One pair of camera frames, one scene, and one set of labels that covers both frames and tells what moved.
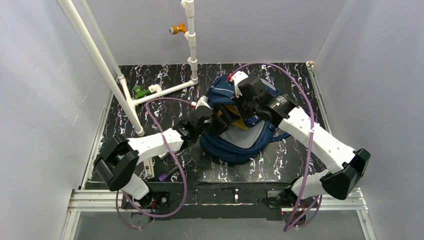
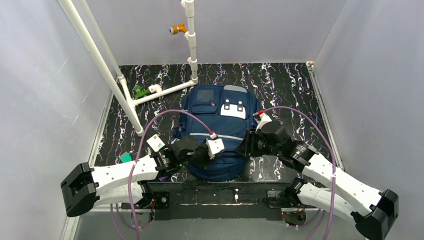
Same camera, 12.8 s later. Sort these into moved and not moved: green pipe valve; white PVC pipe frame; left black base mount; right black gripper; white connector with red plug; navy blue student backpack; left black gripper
Moved: left black gripper; right black gripper; white connector with red plug; navy blue student backpack
Not moved: green pipe valve; white PVC pipe frame; left black base mount
